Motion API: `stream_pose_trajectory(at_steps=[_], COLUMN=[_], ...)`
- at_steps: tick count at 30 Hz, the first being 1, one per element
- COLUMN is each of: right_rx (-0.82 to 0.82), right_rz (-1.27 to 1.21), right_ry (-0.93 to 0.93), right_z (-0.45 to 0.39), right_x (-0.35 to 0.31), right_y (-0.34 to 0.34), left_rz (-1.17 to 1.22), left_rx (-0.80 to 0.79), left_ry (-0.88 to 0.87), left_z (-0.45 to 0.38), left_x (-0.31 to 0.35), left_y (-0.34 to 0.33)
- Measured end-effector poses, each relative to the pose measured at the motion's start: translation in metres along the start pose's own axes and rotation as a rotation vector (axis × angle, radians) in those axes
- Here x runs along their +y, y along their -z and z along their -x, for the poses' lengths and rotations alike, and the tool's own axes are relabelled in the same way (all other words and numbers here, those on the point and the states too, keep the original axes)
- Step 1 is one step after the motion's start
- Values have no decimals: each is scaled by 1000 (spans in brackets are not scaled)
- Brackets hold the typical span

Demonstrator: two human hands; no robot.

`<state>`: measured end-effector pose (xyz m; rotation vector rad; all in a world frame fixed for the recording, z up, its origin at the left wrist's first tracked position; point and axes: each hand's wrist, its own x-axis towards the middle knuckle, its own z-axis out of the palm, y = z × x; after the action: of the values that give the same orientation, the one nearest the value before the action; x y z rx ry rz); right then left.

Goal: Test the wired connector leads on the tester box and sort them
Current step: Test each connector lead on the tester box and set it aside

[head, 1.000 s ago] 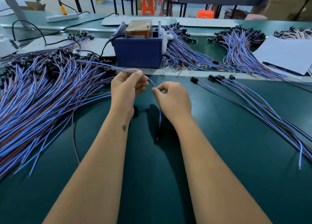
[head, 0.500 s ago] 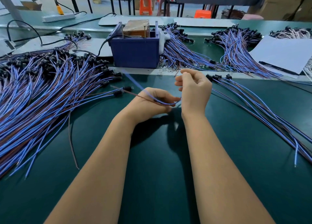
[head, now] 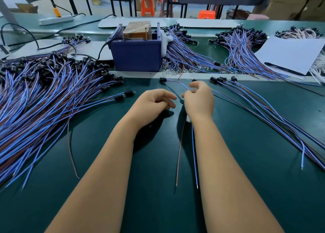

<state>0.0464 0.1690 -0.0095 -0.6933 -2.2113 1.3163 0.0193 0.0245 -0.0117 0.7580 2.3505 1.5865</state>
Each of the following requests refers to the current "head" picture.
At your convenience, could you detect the blue plastic tester box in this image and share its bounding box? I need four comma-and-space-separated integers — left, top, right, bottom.
108, 23, 163, 72

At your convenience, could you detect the stack of large cardboard boxes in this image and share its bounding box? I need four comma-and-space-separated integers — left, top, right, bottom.
254, 0, 325, 22

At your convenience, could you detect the brown cardboard block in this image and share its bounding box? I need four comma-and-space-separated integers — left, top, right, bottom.
123, 21, 152, 40

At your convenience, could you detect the orange plastic stool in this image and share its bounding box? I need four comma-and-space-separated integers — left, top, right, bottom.
141, 0, 155, 17
198, 10, 216, 20

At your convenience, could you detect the person's right hand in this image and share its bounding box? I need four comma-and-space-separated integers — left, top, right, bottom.
182, 80, 215, 124

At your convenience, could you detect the white power strip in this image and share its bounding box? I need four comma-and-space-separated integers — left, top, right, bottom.
39, 15, 74, 26

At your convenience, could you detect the grey metal pole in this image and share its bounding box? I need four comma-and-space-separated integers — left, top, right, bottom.
0, 0, 20, 30

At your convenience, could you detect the white flat mat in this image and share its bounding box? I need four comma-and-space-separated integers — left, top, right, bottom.
10, 37, 113, 60
175, 18, 242, 29
98, 16, 176, 29

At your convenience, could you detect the white paper sheet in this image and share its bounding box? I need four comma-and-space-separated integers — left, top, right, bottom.
254, 36, 325, 76

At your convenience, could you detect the open cardboard box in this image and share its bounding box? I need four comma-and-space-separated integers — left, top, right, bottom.
9, 3, 39, 14

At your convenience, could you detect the black pen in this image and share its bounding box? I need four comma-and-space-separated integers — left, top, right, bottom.
264, 62, 305, 76

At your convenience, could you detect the loose grey wire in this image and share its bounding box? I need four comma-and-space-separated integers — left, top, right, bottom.
67, 120, 80, 179

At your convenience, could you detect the person's right forearm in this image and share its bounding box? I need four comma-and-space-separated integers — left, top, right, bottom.
189, 118, 285, 233

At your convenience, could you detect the pink plastic stool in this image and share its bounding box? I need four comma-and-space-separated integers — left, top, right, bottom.
247, 13, 270, 21

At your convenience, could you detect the person's left hand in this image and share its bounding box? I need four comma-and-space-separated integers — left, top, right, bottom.
124, 88, 178, 129

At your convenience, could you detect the pile of wired lamps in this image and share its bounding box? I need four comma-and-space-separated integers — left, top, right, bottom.
0, 52, 137, 188

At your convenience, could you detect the person's left forearm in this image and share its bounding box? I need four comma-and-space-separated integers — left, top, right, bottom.
45, 118, 145, 233

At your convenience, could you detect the black power cable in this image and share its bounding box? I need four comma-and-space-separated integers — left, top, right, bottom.
0, 13, 117, 49

